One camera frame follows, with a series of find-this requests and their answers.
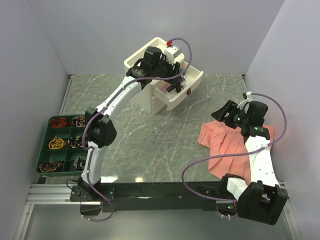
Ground pink lilac highlighter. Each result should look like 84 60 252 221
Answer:
161 86 169 93

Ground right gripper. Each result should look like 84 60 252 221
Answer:
210 99 250 130

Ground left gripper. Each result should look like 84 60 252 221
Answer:
152 54 183 85

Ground yellow rubber bands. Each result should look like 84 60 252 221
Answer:
48 137 67 150

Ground black base bar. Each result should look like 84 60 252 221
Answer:
69 181 236 215

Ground orange rubber bands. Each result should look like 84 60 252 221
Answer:
49 117 71 128

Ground white top drawer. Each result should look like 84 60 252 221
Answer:
151 65 204 114

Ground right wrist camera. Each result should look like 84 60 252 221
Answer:
237 91 254 110

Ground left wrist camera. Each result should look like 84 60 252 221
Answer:
163 40 185 65

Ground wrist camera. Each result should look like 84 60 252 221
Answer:
237 91 254 110
163 40 185 65

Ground green compartment tray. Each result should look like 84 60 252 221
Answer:
35 114 88 177

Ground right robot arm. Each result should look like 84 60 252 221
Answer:
211 100 288 225

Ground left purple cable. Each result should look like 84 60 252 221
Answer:
81 37 193 222

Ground purple cable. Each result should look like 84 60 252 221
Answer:
181 92 288 219
81 37 193 222

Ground aluminium rail frame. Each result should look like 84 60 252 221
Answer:
13 74 301 240

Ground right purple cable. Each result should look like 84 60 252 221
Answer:
181 92 288 219

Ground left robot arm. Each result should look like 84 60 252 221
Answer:
77 45 184 201

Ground brown patterned hair ties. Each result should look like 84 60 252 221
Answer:
39 161 63 174

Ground white drawer cabinet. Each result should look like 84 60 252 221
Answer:
123 36 186 116

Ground pink cloth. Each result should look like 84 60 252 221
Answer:
197 119 275 185

